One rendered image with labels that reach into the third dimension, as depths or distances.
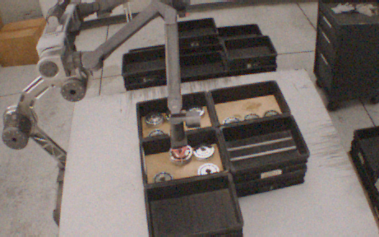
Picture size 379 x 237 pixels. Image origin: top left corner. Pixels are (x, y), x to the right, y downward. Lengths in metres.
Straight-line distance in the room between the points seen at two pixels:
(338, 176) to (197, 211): 0.79
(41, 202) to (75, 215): 1.11
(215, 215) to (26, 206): 1.82
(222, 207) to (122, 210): 0.53
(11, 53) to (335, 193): 3.90
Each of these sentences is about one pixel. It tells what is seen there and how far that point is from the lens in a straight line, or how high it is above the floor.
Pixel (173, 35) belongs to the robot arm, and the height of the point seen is 1.49.
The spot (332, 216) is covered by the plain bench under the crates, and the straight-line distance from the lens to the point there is 2.06.
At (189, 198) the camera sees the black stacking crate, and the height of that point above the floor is 0.83.
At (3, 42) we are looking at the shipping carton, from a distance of 4.88.
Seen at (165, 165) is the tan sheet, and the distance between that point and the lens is 2.08.
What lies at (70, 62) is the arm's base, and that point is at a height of 1.46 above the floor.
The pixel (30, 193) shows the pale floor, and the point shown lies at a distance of 3.37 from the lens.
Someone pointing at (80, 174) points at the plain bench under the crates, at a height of 0.70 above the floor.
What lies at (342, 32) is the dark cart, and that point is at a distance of 3.14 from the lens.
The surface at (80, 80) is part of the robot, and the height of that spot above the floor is 1.18.
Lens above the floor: 2.38
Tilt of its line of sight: 42 degrees down
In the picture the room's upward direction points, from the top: 7 degrees counter-clockwise
